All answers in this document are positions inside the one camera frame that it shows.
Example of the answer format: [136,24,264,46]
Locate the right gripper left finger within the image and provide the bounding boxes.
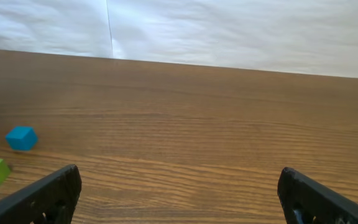
[0,164,83,224]

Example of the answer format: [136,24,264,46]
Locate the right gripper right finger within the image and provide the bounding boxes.
[277,167,358,224]

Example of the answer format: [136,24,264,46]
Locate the blue cube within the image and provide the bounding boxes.
[5,126,39,152]

